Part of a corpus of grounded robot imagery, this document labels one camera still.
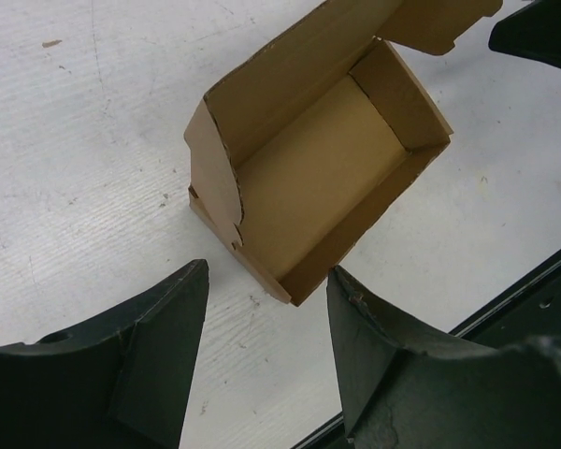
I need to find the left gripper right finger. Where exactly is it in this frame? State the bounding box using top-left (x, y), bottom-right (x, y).
top-left (326, 267), bottom-right (561, 448)

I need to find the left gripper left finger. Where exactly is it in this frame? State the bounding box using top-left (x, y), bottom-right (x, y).
top-left (0, 259), bottom-right (209, 448)

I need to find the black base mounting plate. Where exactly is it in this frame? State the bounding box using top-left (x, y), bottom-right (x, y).
top-left (301, 250), bottom-right (561, 448)

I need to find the brown cardboard paper box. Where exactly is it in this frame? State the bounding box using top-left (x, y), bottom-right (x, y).
top-left (184, 0), bottom-right (501, 305)

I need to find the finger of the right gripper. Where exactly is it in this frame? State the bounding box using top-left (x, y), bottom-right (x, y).
top-left (488, 0), bottom-right (561, 69)

